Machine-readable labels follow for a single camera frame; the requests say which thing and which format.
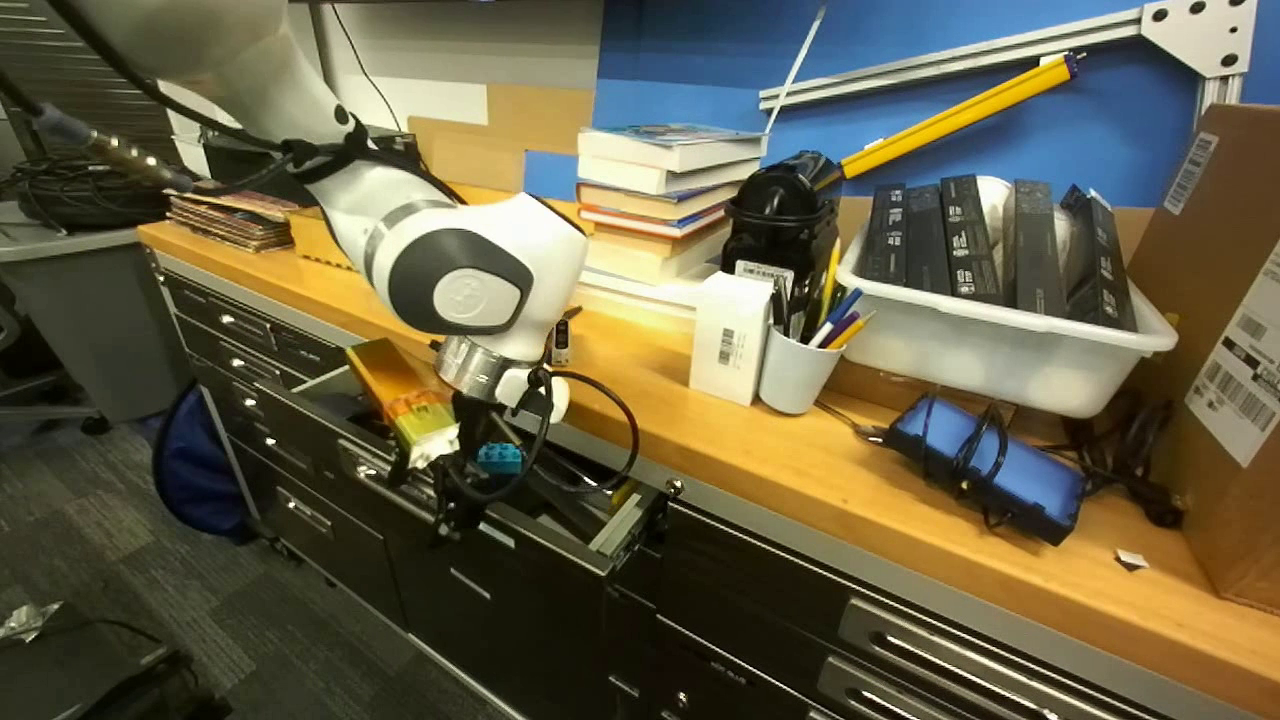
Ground white plastic bin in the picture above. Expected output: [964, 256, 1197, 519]
[832, 235, 1184, 426]

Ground blue covered book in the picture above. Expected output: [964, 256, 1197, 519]
[574, 153, 761, 205]

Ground yellow bar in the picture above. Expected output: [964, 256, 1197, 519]
[832, 51, 1087, 187]

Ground yellow pencil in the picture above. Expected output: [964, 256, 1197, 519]
[817, 235, 848, 329]

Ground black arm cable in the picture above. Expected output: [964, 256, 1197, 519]
[530, 370, 650, 502]

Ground thick white covered book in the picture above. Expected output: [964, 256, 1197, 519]
[574, 125, 769, 178]

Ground black power cable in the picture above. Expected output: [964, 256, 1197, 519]
[1060, 397, 1194, 533]

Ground brown cardboard shipping box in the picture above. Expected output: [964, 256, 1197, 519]
[1124, 102, 1280, 622]

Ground crumpled white paper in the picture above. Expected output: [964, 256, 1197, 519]
[0, 596, 69, 647]

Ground white pen cup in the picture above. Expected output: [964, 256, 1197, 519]
[757, 324, 848, 420]

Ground white rectangular box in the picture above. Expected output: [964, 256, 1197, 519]
[689, 270, 782, 407]

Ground wide white book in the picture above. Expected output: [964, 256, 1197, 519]
[577, 266, 714, 322]

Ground blue pen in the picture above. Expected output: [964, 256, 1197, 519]
[820, 285, 868, 344]

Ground blue floor bag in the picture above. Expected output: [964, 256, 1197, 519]
[149, 381, 268, 549]

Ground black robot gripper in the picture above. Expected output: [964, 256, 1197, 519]
[428, 333, 577, 539]

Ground grey side table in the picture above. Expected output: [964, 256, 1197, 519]
[0, 219, 194, 430]

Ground cream thick book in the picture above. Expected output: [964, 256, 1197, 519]
[579, 210, 738, 289]

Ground red covered book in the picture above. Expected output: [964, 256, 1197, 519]
[577, 181, 743, 230]

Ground black rectangular box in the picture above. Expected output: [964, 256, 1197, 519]
[1001, 178, 1072, 322]
[1056, 185, 1146, 333]
[853, 181, 918, 289]
[899, 181, 962, 295]
[938, 172, 1013, 307]

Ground black cable bundle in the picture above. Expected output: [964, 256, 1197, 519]
[0, 65, 186, 235]

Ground thin white rod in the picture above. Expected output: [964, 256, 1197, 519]
[757, 5, 832, 167]

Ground grey open drawer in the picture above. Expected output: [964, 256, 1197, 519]
[285, 356, 689, 568]

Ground aluminium extrusion frame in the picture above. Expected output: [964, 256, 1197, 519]
[757, 0, 1264, 120]

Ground black drawer cabinet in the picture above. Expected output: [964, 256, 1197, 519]
[157, 261, 1176, 720]

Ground yellow box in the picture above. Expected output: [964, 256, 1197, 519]
[341, 336, 465, 471]

